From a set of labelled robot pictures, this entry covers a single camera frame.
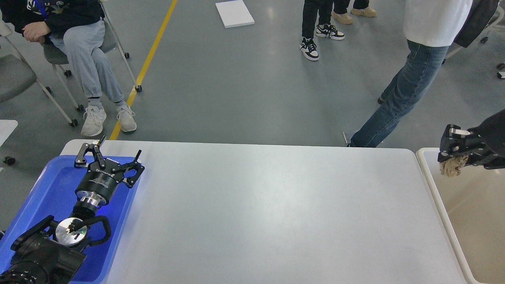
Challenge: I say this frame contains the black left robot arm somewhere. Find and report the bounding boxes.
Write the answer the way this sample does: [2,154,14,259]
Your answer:
[1,138,144,284]

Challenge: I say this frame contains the person black pants white sneakers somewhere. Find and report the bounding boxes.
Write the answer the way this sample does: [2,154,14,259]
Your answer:
[300,0,345,61]

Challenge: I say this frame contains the chair base at right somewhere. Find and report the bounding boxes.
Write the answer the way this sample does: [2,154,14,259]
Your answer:
[441,4,505,79]

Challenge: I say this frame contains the white side table corner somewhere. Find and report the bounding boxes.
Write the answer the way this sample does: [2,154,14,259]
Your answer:
[0,120,18,146]

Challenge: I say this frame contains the blue plastic tray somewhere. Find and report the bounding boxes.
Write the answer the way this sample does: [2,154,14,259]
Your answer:
[0,155,137,284]

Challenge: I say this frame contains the grey chair at left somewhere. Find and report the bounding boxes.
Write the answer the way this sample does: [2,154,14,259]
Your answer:
[0,20,78,127]

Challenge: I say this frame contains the white flat box on floor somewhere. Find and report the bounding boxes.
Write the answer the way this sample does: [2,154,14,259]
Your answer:
[215,0,255,28]

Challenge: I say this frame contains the beige plastic bin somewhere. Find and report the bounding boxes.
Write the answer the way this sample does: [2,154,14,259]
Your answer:
[416,148,505,284]

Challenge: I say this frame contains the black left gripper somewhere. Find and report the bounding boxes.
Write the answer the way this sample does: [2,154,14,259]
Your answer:
[74,135,145,206]

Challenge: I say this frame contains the person in tan shoes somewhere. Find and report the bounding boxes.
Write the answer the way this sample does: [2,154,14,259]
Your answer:
[331,0,377,25]

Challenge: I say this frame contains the person white shirt jeans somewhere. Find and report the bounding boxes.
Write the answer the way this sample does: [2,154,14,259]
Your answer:
[349,0,499,148]

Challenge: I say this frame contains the grey chair with castors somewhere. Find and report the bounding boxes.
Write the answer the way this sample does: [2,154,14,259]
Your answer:
[43,0,142,111]

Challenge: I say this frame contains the black castor under side table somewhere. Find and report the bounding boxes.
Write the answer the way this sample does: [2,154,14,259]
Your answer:
[3,156,16,166]

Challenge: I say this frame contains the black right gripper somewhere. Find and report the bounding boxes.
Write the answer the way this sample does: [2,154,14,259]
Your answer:
[437,110,505,169]

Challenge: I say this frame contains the brown paper ball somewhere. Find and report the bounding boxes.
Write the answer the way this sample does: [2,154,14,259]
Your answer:
[440,155,469,177]

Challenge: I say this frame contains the seated person grey pants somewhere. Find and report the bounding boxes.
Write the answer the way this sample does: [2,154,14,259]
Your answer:
[0,0,137,136]

